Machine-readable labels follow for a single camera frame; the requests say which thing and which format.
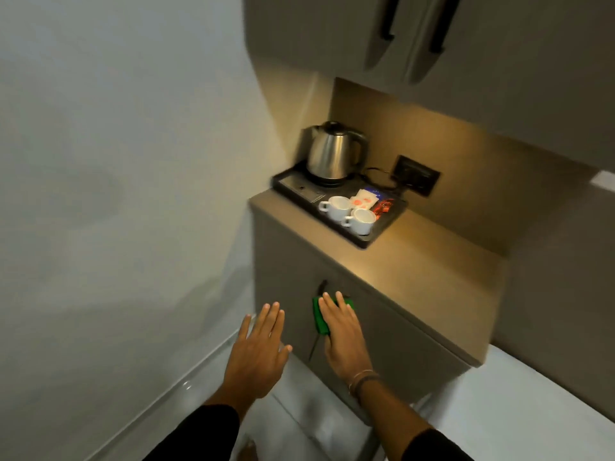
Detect person's left hand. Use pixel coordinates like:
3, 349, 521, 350
223, 302, 293, 402

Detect wrist bracelet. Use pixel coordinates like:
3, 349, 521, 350
348, 369, 381, 400

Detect person's right forearm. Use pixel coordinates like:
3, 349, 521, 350
352, 375, 475, 461

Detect beige wall cabinet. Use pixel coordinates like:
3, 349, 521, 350
242, 0, 615, 174

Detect black wall power socket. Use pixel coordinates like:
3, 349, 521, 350
392, 154, 442, 198

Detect black serving tray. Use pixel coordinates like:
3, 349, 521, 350
272, 161, 408, 250

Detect black cabinet door handle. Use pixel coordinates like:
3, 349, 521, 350
308, 280, 329, 363

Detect beige base cabinet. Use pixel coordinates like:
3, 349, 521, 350
248, 189, 509, 420

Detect white ceramic cup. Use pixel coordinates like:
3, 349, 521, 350
341, 207, 377, 236
318, 196, 354, 222

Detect person's right hand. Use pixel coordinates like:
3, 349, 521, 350
318, 291, 374, 385

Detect green cleaning cloth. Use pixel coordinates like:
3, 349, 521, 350
312, 293, 357, 336

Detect stainless steel electric kettle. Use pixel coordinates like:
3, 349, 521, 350
305, 121, 370, 188

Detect black wall cabinet handle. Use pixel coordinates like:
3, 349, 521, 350
429, 0, 463, 55

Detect person's left forearm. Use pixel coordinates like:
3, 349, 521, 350
143, 389, 256, 461

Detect black kettle power cable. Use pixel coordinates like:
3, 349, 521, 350
361, 167, 400, 190

